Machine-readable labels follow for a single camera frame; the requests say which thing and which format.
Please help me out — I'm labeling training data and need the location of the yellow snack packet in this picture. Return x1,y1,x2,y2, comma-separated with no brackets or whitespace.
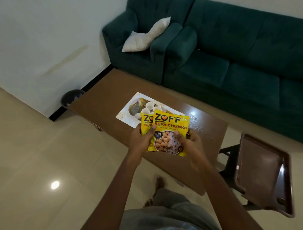
148,109,190,157
140,111,156,137

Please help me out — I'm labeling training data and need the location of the white pillow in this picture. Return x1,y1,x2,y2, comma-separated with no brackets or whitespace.
121,16,171,53

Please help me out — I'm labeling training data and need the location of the brown wooden table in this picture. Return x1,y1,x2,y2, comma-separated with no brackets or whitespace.
70,68,229,196

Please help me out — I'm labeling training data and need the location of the brown plastic stool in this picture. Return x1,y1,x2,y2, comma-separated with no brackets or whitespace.
219,133,295,218

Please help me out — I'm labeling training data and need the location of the green armchair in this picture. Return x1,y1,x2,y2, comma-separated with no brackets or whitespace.
102,0,196,85

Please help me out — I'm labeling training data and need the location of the person's right forearm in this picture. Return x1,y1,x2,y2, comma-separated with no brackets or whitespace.
194,161,263,230

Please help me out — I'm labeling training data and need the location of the dark round waste bin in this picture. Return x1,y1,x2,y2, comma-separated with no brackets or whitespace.
60,89,86,109

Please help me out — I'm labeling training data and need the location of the person's grey shirt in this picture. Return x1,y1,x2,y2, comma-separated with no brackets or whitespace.
118,188,221,230

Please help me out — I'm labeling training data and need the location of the white floral placemat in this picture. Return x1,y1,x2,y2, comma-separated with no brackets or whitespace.
115,92,186,130

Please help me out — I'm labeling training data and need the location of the person's right hand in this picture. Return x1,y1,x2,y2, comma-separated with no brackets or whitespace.
174,129,209,171

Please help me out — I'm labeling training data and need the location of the leaf print serving tray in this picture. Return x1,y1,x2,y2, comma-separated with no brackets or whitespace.
128,97,171,120

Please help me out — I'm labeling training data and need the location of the long green sofa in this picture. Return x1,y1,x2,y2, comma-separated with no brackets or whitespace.
163,0,303,144

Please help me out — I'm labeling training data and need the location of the person's left hand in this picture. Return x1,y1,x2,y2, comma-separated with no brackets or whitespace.
128,124,157,164

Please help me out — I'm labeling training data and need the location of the person's right foot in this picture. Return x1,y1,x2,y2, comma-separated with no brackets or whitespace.
155,176,167,197

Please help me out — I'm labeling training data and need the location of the person's left forearm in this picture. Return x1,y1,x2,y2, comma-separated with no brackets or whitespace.
81,154,142,230

